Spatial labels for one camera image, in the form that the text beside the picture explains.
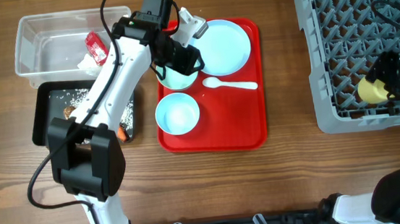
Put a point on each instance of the grey dishwasher rack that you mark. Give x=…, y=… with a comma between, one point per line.
x=344, y=39

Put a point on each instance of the white rice pile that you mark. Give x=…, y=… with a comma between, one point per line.
x=58, y=100

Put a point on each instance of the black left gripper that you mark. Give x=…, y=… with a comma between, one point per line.
x=187, y=65

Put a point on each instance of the yellow cup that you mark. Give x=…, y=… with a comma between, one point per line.
x=372, y=92

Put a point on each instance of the clear plastic bin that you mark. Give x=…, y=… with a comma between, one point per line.
x=49, y=47

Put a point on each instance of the green bowl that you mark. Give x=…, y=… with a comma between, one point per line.
x=176, y=81

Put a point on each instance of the white plastic spoon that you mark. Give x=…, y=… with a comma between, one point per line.
x=214, y=82

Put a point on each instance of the light blue bowl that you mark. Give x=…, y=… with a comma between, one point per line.
x=177, y=113

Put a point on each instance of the orange carrot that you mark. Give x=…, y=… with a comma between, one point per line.
x=122, y=135

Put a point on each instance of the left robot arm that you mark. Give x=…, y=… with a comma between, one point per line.
x=86, y=157

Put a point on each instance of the brown food scrap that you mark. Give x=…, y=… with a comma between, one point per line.
x=68, y=111

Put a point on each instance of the light blue plate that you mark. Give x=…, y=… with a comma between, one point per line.
x=225, y=48

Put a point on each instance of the red plastic tray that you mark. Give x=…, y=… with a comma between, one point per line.
x=230, y=118

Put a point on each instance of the white tissue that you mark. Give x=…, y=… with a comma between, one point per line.
x=88, y=62

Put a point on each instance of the red snack wrapper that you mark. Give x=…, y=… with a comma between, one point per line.
x=96, y=47

